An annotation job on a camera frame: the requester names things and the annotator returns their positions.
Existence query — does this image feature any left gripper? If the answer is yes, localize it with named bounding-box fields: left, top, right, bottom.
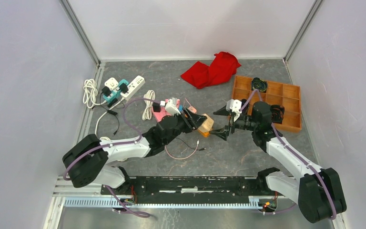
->
left=163, top=106, right=207, bottom=145

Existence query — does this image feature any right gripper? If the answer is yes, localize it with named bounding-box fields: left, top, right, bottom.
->
left=209, top=105, right=258, bottom=141

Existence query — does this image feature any pink plug adapter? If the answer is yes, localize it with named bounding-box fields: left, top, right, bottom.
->
left=188, top=106, right=197, bottom=114

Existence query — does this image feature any pink charging cable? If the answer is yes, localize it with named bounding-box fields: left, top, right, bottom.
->
left=164, top=98, right=201, bottom=161

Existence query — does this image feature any beige cube plug adapter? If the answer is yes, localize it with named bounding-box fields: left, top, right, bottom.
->
left=200, top=114, right=214, bottom=128

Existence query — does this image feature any orange power strip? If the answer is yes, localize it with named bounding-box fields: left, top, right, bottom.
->
left=197, top=127, right=212, bottom=137

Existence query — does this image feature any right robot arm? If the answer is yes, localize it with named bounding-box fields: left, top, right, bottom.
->
left=210, top=99, right=347, bottom=223

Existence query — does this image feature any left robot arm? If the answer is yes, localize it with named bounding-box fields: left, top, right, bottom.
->
left=62, top=108, right=207, bottom=194

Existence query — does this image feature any pink power strip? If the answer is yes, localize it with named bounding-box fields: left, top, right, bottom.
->
left=152, top=97, right=181, bottom=122

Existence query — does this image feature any red cloth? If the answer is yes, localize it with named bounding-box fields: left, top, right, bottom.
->
left=181, top=52, right=241, bottom=89

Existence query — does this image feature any white power strip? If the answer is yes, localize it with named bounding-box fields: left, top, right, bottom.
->
left=121, top=75, right=145, bottom=101

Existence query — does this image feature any orange compartment tray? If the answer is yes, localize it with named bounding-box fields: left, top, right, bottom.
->
left=232, top=75, right=302, bottom=133

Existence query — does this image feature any white cube adapter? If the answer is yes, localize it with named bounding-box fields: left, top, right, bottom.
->
left=104, top=77, right=119, bottom=91

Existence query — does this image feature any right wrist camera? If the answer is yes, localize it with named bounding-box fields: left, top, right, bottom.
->
left=225, top=99, right=242, bottom=114

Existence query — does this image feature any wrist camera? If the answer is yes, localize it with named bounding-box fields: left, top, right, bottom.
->
left=165, top=97, right=180, bottom=116
left=225, top=99, right=242, bottom=114

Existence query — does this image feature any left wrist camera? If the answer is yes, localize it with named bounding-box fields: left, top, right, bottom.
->
left=165, top=97, right=180, bottom=116

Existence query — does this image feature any white cable bundle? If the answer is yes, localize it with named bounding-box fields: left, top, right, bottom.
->
left=142, top=90, right=156, bottom=121

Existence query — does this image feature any dark coiled cable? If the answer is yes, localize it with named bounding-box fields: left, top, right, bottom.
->
left=251, top=77, right=268, bottom=93

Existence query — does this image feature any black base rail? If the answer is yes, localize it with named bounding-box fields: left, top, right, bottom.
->
left=101, top=175, right=288, bottom=205

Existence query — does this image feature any white power cord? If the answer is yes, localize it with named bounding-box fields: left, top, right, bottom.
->
left=94, top=107, right=130, bottom=162

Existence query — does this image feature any white coiled cable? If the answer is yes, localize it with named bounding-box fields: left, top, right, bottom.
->
left=82, top=78, right=99, bottom=109

